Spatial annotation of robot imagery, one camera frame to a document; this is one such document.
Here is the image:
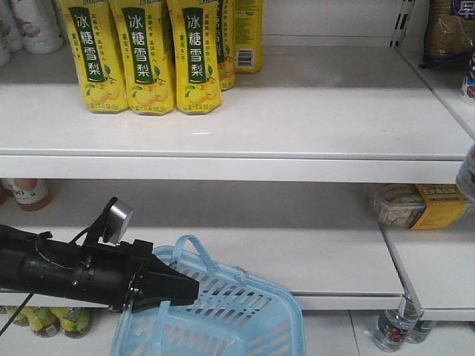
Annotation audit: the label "orange juice bottle C100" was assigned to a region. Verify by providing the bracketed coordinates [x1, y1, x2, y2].
[12, 178, 52, 211]

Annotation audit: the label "yellow pear drink bottle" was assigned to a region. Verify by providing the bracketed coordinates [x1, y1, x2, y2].
[110, 0, 176, 116]
[59, 0, 128, 113]
[167, 0, 222, 115]

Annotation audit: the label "light blue plastic basket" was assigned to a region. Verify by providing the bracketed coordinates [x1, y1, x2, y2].
[110, 235, 306, 355]

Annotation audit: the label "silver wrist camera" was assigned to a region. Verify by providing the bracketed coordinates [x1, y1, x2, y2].
[101, 197, 134, 245]

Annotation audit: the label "clear box pumpkin cookies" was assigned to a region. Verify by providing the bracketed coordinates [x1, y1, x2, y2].
[365, 183, 474, 230]

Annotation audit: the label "yellow lemon tea bottle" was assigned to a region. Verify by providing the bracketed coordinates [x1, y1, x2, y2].
[50, 307, 93, 339]
[25, 306, 60, 337]

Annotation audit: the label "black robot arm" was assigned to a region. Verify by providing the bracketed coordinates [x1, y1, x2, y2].
[1, 225, 199, 312]

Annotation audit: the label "white metal shelf unit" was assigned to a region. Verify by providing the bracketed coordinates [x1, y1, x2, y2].
[1, 1, 473, 309]

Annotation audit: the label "white peach drink bottle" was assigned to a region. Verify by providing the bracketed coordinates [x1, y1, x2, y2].
[10, 0, 63, 55]

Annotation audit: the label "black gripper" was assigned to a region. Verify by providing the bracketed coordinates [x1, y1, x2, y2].
[76, 240, 200, 312]

